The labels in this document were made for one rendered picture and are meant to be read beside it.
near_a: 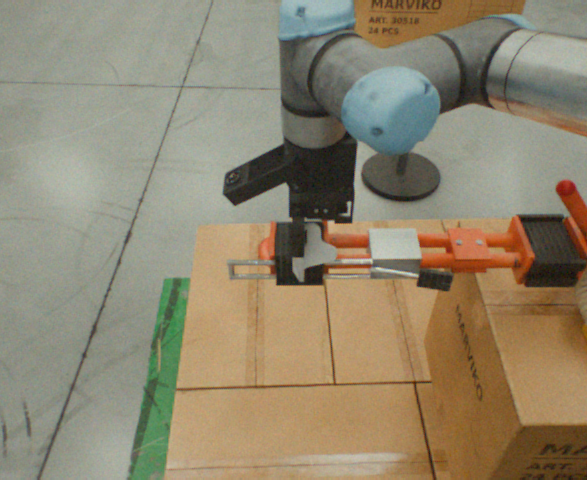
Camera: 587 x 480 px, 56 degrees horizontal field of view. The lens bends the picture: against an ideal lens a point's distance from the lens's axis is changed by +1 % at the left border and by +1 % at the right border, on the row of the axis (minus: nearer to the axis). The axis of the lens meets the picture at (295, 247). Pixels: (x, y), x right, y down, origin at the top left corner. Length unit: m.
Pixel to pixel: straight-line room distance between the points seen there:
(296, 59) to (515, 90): 0.20
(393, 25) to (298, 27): 1.71
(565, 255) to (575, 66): 0.39
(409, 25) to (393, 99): 1.79
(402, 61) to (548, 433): 0.57
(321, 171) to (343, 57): 0.19
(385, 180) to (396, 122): 2.33
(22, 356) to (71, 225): 0.71
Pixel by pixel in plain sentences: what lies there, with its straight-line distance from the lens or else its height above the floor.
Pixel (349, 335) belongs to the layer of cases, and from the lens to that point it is 1.50.
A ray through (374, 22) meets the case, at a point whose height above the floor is 0.88.
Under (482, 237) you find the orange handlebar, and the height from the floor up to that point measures 1.22.
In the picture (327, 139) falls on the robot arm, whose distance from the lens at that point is 0.62.
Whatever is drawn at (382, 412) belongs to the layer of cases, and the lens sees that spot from 1.40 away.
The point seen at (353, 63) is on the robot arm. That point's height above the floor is 1.53.
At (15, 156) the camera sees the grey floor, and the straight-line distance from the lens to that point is 3.33.
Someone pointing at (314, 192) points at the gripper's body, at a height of 1.34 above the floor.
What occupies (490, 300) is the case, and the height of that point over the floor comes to 1.07.
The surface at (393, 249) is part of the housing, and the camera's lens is 0.78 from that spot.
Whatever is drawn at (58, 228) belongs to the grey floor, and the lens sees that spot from 2.78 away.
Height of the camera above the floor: 1.77
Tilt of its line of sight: 46 degrees down
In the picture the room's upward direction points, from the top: straight up
